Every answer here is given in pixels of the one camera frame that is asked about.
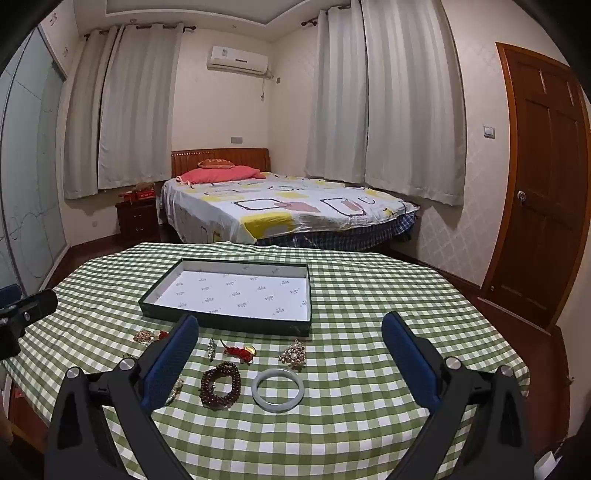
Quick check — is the green checked tablecloth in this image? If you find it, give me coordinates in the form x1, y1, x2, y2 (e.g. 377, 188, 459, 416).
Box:
0, 241, 532, 480

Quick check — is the pink pillow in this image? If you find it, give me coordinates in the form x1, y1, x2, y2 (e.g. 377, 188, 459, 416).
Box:
177, 166, 266, 184

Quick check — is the white jade bangle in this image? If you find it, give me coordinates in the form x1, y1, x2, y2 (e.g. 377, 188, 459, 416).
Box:
252, 369, 305, 411

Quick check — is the frosted glass wardrobe door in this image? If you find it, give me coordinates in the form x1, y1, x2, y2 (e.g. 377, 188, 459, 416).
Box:
0, 23, 70, 296

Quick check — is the red gift box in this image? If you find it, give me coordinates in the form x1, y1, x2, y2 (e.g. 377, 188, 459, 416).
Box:
119, 188, 157, 204

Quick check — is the brown wooden door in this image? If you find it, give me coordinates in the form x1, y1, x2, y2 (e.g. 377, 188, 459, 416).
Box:
478, 41, 585, 330

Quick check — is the blue plaid bed skirt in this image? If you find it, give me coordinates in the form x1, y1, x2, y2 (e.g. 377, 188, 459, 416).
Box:
254, 210, 419, 252

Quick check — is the patterned white yellow bed sheet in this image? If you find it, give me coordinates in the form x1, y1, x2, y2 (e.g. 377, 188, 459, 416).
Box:
159, 172, 421, 245

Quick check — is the dark red bead bracelet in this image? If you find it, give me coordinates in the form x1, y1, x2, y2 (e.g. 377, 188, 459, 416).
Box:
199, 362, 243, 409

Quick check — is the white wall air conditioner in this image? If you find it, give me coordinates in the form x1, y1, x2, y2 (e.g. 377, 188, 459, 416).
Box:
206, 45, 270, 75

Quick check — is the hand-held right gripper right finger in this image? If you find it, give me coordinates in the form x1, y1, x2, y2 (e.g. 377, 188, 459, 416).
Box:
381, 311, 539, 480

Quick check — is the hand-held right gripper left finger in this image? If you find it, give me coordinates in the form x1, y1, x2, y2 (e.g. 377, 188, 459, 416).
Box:
44, 314, 200, 480

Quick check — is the red knot charm gold ingot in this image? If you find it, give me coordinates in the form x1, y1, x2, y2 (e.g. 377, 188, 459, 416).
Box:
219, 339, 257, 365

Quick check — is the green shallow box white lining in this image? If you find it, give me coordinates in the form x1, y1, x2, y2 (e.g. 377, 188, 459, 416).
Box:
139, 258, 312, 340

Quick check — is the wooden bed headboard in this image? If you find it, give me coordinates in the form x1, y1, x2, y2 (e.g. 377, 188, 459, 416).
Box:
171, 148, 271, 178

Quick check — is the white curtain panel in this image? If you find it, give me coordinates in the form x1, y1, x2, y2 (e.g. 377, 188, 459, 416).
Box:
98, 23, 183, 190
305, 0, 370, 183
360, 0, 467, 206
64, 25, 123, 200

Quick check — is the gold filigree brooch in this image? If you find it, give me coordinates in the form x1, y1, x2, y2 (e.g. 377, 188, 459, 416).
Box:
133, 329, 171, 347

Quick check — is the gold beaded ornament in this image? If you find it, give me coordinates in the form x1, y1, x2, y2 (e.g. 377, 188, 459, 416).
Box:
164, 378, 184, 407

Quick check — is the dark wooden nightstand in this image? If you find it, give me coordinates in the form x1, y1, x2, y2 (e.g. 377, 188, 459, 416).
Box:
115, 198, 162, 245

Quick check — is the pearl crystal brooch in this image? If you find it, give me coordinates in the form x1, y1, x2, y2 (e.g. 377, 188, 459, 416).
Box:
278, 340, 308, 371

